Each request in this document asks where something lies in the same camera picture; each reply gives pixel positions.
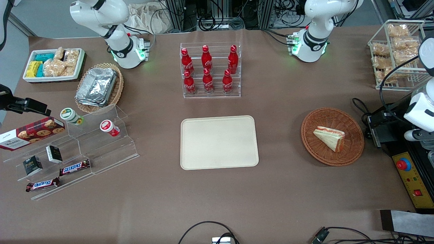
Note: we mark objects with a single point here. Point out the green lid yogurt cup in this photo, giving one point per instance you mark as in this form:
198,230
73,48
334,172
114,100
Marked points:
70,116

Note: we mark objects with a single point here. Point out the clear bag of crackers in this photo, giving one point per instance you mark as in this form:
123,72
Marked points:
72,57
59,53
54,67

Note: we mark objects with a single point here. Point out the red cola bottle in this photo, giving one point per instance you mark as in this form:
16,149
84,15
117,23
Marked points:
189,84
208,83
186,61
227,84
206,59
233,61

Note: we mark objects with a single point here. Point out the small black carton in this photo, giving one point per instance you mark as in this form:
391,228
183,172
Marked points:
54,154
32,165

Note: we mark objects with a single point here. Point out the grey sheet with black edge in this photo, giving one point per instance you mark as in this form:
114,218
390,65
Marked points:
410,223

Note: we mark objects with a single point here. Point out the clear acrylic bottle rack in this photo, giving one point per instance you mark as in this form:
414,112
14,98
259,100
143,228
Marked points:
217,95

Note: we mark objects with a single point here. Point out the oval wicker basket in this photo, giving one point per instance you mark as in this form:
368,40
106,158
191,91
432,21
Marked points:
118,91

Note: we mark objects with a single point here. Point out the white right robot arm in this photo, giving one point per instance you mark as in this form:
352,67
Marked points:
118,40

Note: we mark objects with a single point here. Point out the black sealing machine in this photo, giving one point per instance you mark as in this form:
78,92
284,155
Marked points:
390,135

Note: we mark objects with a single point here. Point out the cream rectangular serving tray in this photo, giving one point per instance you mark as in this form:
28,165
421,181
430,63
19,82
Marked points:
218,142

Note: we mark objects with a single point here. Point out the clear bag of pastries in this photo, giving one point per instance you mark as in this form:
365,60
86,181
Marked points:
385,75
398,30
381,62
407,51
380,49

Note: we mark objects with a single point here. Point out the teal snack packet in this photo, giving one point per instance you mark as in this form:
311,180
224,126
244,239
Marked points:
44,57
40,70

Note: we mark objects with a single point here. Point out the small silver metal device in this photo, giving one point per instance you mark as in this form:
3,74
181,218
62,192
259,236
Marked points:
221,240

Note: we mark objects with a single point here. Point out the stacked foil containers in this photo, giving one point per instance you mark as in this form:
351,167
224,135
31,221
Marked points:
96,86

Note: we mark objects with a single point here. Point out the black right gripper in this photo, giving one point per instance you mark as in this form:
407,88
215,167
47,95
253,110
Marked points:
7,101

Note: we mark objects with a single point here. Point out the beige crumpled cloth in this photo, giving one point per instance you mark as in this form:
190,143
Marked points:
149,18

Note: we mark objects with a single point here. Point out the brown chocolate bar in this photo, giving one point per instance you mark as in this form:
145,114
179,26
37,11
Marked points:
43,184
74,167

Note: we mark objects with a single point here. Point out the red lid yogurt cup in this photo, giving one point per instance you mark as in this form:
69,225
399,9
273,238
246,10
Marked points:
108,127

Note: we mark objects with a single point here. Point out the triangular sandwich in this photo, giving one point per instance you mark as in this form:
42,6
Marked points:
330,137

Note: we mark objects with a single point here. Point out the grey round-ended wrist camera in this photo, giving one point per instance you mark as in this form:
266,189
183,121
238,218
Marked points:
413,135

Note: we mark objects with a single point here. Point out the clear acrylic step stand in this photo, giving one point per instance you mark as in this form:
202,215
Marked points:
101,152

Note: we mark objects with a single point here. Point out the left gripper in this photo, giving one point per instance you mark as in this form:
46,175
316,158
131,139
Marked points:
395,112

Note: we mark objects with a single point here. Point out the round brown wicker basket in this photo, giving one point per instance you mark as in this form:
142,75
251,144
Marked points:
325,118

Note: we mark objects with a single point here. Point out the red tartan cookie box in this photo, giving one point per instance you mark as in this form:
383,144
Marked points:
32,134

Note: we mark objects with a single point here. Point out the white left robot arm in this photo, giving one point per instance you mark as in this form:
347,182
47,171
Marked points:
315,37

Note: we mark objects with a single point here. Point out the white rectangular snack bin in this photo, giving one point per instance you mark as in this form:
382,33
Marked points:
79,67

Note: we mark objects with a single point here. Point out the yellow snack packet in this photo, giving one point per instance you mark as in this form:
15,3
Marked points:
33,68

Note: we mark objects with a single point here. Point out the red emergency stop button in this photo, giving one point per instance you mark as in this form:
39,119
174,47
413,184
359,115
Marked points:
403,164

